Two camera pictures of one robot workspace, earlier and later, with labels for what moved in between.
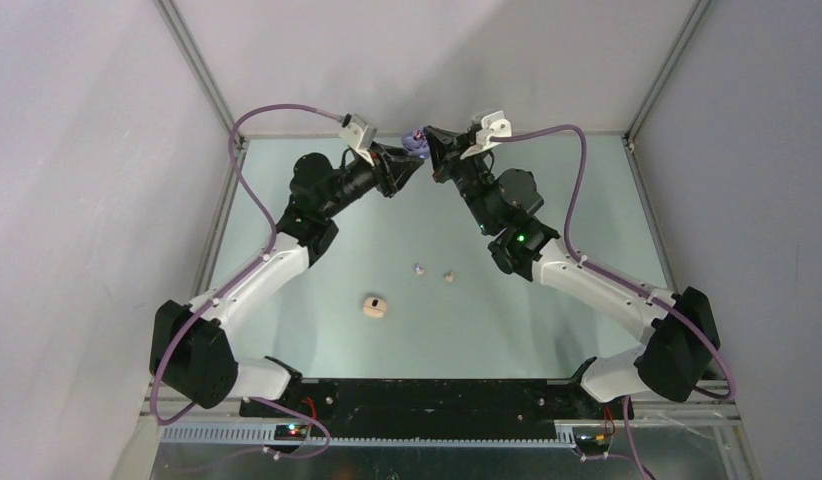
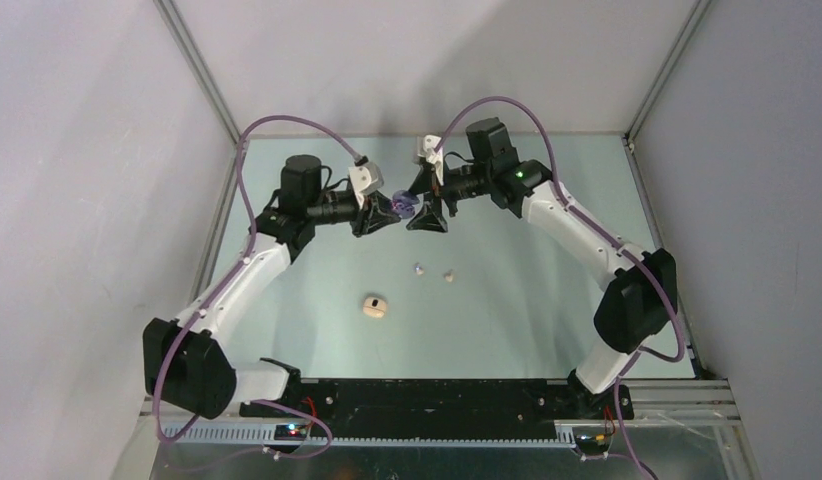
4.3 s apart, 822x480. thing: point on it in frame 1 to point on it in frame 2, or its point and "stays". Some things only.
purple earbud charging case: (416, 143) to (403, 203)
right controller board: (597, 441) stays
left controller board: (291, 432) stays
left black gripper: (392, 169) to (372, 216)
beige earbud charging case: (374, 307) stays
